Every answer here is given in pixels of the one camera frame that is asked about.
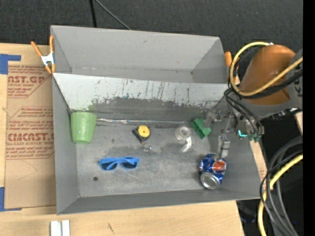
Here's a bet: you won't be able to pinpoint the blue sunglasses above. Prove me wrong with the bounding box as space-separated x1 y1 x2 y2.
98 156 140 171

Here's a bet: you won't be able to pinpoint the yellow and black tape measure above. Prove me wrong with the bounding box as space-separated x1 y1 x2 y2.
132 124 151 143

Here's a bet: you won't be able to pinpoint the grey metal bin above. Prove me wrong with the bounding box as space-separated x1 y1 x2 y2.
50 25 262 215

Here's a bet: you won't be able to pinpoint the green plastic cup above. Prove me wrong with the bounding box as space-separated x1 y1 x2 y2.
70 111 97 145

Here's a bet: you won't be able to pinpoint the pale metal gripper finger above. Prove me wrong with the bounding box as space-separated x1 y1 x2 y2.
217 134 231 160
204 110 222 130

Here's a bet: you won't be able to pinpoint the brown cardboard board red print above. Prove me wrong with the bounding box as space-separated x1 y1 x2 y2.
0 42 58 211

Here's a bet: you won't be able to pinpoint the blue crushed drink can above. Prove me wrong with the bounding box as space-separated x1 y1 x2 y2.
198 153 227 190

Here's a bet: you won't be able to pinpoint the green plastic block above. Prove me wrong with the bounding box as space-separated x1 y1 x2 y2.
191 118 212 140

